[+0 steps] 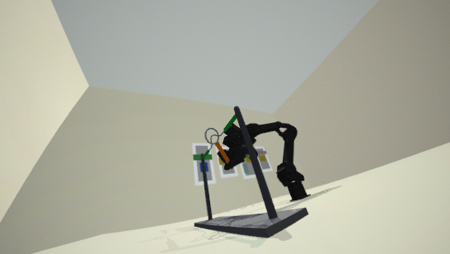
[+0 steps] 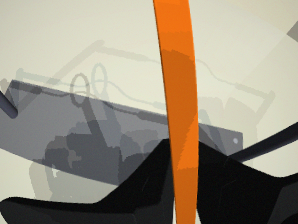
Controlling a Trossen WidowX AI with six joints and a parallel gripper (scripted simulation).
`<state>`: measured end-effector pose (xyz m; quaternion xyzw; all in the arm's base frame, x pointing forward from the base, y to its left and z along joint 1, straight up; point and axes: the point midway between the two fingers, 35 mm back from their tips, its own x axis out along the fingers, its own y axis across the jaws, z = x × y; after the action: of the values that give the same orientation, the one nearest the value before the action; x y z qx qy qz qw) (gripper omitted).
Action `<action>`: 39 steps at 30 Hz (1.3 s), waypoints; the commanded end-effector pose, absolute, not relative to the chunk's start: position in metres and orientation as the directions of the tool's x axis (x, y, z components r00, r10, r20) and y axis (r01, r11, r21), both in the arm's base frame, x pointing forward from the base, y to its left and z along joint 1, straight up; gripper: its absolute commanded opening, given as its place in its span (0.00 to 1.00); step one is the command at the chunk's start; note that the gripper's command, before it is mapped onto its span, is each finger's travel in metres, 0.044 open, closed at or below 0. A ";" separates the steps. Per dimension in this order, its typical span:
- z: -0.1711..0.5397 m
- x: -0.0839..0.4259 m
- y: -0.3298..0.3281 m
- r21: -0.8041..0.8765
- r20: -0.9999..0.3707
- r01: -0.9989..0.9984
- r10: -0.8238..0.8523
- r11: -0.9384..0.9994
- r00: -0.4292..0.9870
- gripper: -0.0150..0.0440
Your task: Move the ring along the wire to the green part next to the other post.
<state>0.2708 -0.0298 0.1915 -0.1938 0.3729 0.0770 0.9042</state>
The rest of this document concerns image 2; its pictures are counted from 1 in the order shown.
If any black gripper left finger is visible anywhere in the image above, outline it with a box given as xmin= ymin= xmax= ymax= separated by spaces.
xmin=0 ymin=139 xmax=174 ymax=224

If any orange handle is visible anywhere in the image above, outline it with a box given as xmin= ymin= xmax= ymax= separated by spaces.
xmin=153 ymin=0 xmax=198 ymax=224

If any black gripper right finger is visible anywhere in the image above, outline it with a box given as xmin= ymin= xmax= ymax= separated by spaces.
xmin=196 ymin=141 xmax=298 ymax=224

